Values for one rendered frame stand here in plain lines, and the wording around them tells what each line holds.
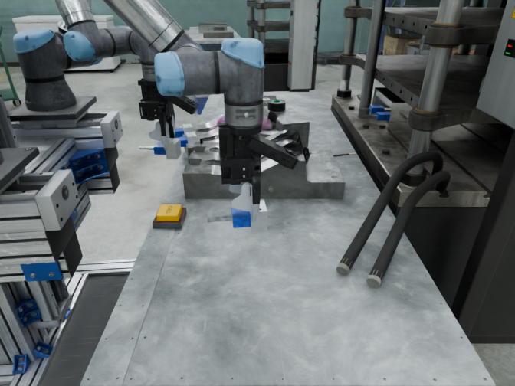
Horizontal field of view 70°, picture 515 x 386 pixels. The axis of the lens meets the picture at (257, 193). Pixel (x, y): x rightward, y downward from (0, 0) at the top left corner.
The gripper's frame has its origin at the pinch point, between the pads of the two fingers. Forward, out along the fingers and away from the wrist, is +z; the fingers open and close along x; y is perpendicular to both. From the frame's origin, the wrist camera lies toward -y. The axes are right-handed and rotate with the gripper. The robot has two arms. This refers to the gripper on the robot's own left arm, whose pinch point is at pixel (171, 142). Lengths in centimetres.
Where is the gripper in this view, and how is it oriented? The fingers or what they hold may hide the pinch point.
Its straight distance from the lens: 121.6
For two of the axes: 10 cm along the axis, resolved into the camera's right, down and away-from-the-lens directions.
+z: 0.0, 8.7, 4.9
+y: -9.9, -0.5, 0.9
